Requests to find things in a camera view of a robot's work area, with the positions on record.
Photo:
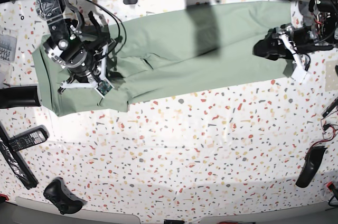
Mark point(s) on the black cylindrical handle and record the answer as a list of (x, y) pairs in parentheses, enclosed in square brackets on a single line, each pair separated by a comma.
[(23, 96)]

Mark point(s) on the long black bar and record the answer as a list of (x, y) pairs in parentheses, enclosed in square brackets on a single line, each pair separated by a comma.
[(16, 163)]

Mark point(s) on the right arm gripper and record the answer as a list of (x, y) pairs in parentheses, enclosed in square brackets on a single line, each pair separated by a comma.
[(86, 63)]

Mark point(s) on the black TV remote control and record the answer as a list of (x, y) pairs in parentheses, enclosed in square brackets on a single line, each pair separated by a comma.
[(32, 137)]

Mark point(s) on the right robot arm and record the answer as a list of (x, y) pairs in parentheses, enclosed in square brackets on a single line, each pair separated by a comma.
[(65, 21)]

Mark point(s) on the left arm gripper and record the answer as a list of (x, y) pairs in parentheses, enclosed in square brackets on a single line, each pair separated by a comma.
[(285, 42)]

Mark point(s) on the beige square pad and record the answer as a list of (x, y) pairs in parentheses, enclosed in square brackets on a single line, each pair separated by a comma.
[(331, 76)]

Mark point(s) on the black curved handheld device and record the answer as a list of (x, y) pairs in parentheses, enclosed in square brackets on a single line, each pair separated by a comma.
[(313, 160)]

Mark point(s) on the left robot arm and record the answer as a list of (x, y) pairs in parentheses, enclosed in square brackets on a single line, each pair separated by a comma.
[(317, 32)]

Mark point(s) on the clear plastic parts box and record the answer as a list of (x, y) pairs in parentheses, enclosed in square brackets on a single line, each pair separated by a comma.
[(7, 48)]

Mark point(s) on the light green T-shirt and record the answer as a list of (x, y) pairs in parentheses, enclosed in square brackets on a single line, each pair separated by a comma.
[(200, 48)]

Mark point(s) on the black game controller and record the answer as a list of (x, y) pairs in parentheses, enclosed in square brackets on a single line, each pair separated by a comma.
[(54, 193)]

